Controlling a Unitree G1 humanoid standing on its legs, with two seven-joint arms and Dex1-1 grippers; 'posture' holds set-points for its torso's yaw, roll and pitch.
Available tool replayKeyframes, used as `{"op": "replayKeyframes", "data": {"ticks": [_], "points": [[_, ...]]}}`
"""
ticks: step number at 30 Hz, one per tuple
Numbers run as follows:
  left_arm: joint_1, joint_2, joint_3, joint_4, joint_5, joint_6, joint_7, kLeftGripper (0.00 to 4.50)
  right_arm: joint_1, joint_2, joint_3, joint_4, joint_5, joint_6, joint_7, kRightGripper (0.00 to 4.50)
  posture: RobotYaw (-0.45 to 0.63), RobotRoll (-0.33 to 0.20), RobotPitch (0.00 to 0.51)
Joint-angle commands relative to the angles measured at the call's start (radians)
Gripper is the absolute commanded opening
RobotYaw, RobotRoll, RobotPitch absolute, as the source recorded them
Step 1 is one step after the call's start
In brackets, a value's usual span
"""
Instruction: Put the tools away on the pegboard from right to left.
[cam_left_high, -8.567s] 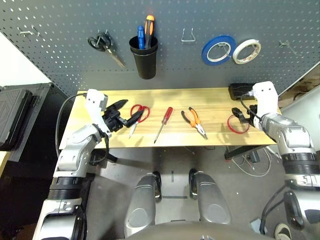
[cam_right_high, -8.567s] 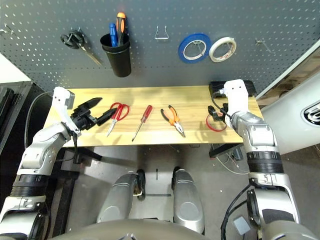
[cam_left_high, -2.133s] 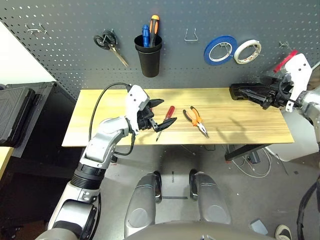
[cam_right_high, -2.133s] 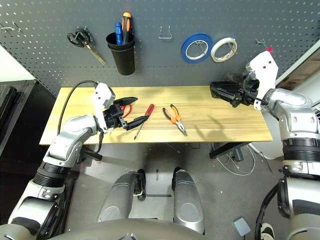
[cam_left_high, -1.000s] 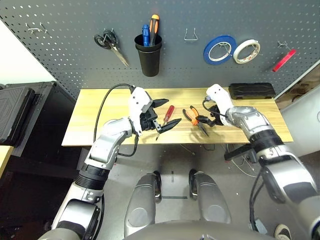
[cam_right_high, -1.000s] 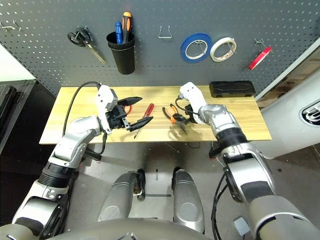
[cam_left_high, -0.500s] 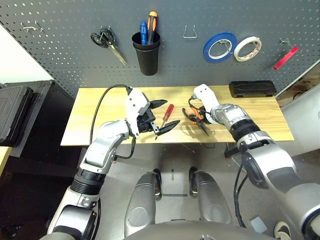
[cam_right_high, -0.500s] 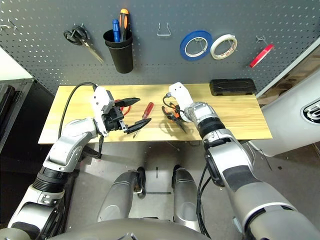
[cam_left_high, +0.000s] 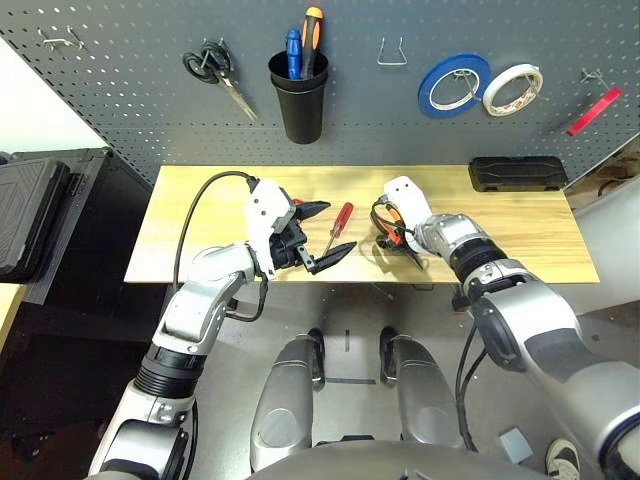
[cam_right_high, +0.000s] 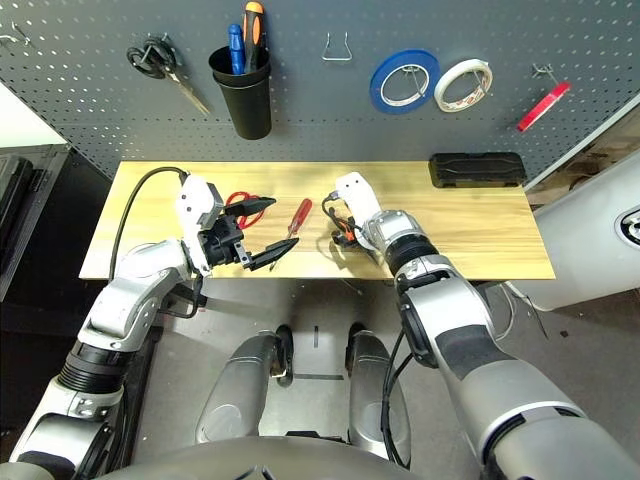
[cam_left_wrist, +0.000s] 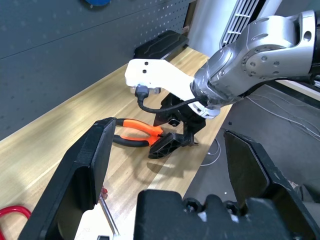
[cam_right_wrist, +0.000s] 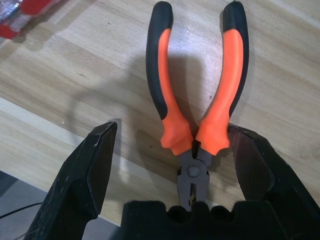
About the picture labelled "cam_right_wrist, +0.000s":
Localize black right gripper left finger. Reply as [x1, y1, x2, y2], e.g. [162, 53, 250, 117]
[24, 121, 118, 240]

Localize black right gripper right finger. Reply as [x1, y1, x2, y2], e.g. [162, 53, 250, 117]
[227, 124, 320, 240]

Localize orange black needle nose pliers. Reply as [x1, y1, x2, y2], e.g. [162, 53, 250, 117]
[145, 0, 250, 213]

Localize red handled screwdriver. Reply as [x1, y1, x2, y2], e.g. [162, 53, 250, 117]
[0, 0, 55, 41]

